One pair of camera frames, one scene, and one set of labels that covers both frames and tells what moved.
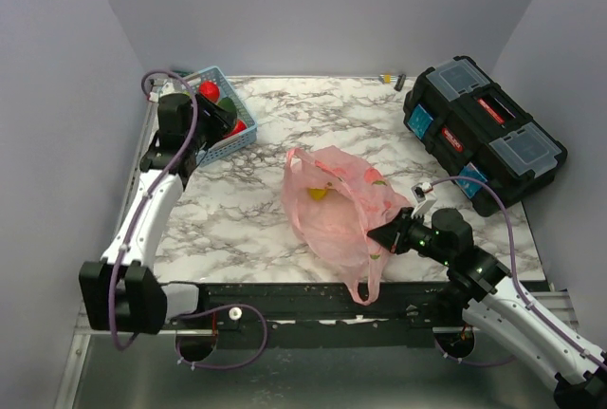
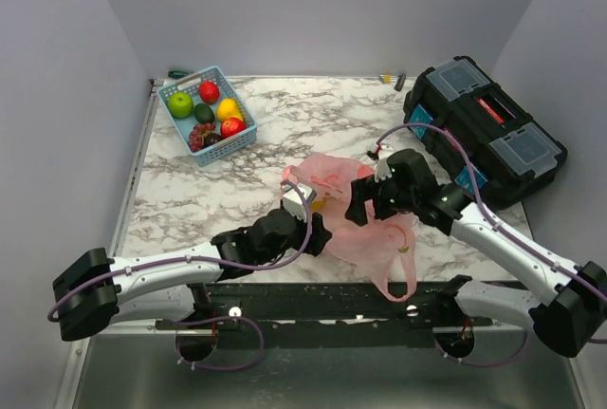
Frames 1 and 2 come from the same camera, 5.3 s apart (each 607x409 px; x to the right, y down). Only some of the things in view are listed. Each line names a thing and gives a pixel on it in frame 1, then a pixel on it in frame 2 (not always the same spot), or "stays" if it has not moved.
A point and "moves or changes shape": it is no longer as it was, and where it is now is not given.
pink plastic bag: (335, 198) moves or changes shape
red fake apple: (239, 127) stays
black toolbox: (474, 129) stays
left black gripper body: (206, 134) to (313, 244)
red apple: (210, 89) stays
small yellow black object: (388, 78) stays
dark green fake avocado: (227, 104) moves or changes shape
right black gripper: (393, 235) to (362, 189)
